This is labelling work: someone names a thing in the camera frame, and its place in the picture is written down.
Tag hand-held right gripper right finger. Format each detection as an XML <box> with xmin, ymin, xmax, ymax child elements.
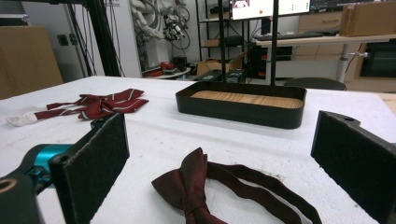
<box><xmin>311</xmin><ymin>110</ymin><xmax>396</xmax><ymax>224</ymax></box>

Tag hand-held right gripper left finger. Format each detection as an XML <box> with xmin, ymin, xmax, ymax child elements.
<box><xmin>49</xmin><ymin>113</ymin><xmax>131</xmax><ymax>224</ymax></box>

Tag red striped bow tie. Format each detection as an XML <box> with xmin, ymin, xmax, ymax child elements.
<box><xmin>5</xmin><ymin>88</ymin><xmax>149</xmax><ymax>128</ymax></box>

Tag dark red bow tie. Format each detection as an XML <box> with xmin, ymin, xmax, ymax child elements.
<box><xmin>151</xmin><ymin>147</ymin><xmax>323</xmax><ymax>224</ymax></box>

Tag black round stool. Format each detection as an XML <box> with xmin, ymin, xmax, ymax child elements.
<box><xmin>282</xmin><ymin>77</ymin><xmax>347</xmax><ymax>91</ymax></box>

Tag white foam board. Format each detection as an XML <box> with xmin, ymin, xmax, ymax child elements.
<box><xmin>0</xmin><ymin>76</ymin><xmax>396</xmax><ymax>224</ymax></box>

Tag white round table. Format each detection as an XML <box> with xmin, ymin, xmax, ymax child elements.
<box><xmin>142</xmin><ymin>61</ymin><xmax>191</xmax><ymax>80</ymax></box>

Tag brown cardboard panel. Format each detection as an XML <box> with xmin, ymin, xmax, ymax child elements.
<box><xmin>0</xmin><ymin>25</ymin><xmax>64</xmax><ymax>101</ymax></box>

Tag light wooden desk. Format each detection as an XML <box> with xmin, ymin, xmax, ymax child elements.
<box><xmin>253</xmin><ymin>33</ymin><xmax>396</xmax><ymax>84</ymax></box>

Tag black keyboard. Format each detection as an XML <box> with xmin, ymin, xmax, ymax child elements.
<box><xmin>253</xmin><ymin>32</ymin><xmax>325</xmax><ymax>42</ymax></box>

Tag closed cardboard box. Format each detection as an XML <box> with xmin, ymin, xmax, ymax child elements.
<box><xmin>338</xmin><ymin>0</ymin><xmax>396</xmax><ymax>37</ymax></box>

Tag open cardboard box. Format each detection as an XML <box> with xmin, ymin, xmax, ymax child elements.
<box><xmin>195</xmin><ymin>50</ymin><xmax>248</xmax><ymax>77</ymax></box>

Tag white robot parts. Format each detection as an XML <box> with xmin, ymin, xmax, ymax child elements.
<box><xmin>129</xmin><ymin>0</ymin><xmax>166</xmax><ymax>42</ymax></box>

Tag computer monitor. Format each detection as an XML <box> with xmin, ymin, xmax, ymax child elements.
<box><xmin>230</xmin><ymin>0</ymin><xmax>312</xmax><ymax>21</ymax></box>

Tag black metal frame post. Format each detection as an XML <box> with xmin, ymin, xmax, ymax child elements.
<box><xmin>21</xmin><ymin>0</ymin><xmax>121</xmax><ymax>77</ymax></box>

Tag black wire shelf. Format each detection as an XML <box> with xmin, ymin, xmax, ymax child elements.
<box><xmin>195</xmin><ymin>0</ymin><xmax>251</xmax><ymax>63</ymax></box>

